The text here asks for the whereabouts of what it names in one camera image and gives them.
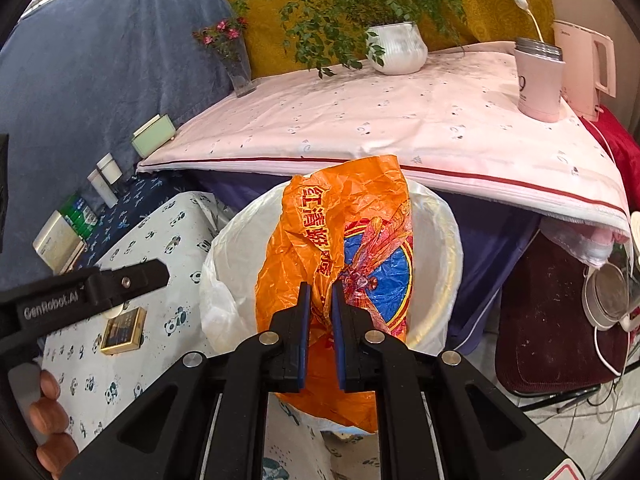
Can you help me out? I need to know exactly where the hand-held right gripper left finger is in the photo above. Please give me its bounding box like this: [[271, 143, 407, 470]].
[[62, 281, 313, 480]]

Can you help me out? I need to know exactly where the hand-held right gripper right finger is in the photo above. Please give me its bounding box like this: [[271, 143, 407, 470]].
[[331, 280, 576, 480]]

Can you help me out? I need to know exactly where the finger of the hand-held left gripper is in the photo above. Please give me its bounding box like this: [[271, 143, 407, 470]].
[[84, 259, 170, 307]]

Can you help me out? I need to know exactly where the white plastic bin liner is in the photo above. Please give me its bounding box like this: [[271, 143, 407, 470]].
[[200, 182, 463, 358]]

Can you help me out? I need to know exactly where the orange plastic bag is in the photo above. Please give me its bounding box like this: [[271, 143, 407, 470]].
[[255, 155, 416, 433]]

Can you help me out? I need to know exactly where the white trash bin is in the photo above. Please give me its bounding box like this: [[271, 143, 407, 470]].
[[200, 180, 463, 361]]

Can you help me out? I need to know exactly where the person's left hand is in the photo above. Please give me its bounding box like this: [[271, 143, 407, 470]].
[[29, 370, 79, 478]]

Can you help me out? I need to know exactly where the panda print tablecloth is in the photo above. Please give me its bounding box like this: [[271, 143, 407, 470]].
[[42, 191, 386, 480]]

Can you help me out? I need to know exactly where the dark book with gold edge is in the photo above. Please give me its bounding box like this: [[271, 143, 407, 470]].
[[100, 306, 147, 356]]

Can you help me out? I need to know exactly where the beige box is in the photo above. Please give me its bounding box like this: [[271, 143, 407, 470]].
[[32, 210, 87, 275]]

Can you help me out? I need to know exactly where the dark blue patterned cloth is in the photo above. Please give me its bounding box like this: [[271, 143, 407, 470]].
[[75, 172, 201, 266]]

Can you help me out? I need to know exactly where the green can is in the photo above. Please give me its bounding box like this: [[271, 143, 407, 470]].
[[59, 194, 99, 236]]

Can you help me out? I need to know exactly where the white tube bottle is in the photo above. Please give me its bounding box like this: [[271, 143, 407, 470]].
[[87, 170, 119, 208]]

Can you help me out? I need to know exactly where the white jar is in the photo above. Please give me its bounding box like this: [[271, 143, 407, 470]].
[[96, 153, 123, 186]]

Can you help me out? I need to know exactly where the pale green tissue box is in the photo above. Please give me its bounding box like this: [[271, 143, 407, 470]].
[[131, 114, 177, 158]]

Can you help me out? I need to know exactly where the blue blanket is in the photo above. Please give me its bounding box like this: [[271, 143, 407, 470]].
[[0, 0, 251, 281]]

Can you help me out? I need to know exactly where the dark red chair cushion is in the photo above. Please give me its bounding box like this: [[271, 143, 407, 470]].
[[495, 232, 631, 396]]

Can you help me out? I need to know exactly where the pink tablecloth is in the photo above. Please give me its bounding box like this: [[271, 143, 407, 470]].
[[136, 40, 632, 233]]

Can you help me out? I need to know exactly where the glass vase with pink flowers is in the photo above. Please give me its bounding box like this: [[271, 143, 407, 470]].
[[192, 16, 257, 98]]

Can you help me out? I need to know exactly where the pink and white plastic bag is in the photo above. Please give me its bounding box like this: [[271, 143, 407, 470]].
[[542, 212, 633, 268]]

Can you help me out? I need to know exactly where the white round appliance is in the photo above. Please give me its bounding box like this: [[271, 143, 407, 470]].
[[582, 260, 640, 332]]

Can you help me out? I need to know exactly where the yellow cloth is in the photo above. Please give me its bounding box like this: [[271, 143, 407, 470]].
[[207, 0, 551, 81]]

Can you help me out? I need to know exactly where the green plant in white pot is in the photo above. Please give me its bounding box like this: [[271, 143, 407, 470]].
[[232, 0, 501, 78]]

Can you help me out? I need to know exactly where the pink thermos cup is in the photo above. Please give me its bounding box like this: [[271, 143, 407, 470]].
[[514, 37, 566, 123]]

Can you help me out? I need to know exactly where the red cloth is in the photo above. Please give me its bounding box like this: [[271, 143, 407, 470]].
[[580, 107, 640, 216]]

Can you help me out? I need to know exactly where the pink electric kettle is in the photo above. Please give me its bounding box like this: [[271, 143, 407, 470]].
[[551, 20, 617, 121]]

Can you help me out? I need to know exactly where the white floor cable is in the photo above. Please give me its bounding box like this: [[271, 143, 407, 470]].
[[565, 327, 640, 413]]

